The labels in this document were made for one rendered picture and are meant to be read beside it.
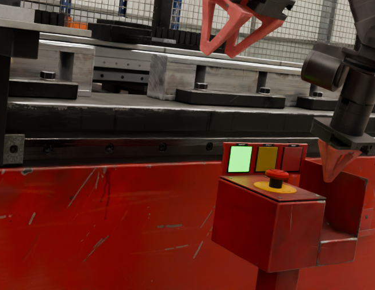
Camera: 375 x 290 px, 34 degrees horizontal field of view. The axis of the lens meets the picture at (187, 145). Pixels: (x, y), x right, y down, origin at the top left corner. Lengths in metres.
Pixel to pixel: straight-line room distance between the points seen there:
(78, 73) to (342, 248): 0.58
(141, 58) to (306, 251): 0.75
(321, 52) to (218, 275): 0.58
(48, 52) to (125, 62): 0.43
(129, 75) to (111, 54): 0.08
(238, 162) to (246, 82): 0.42
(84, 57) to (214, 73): 0.34
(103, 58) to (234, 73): 0.32
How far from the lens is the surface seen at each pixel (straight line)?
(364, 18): 1.04
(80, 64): 1.20
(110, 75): 1.54
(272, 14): 0.74
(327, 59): 1.04
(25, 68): 1.15
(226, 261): 1.39
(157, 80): 1.33
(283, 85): 1.57
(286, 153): 1.16
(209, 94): 1.32
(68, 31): 0.89
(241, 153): 1.09
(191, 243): 1.30
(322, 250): 1.06
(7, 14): 1.00
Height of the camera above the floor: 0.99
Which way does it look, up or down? 9 degrees down
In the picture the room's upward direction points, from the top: 7 degrees clockwise
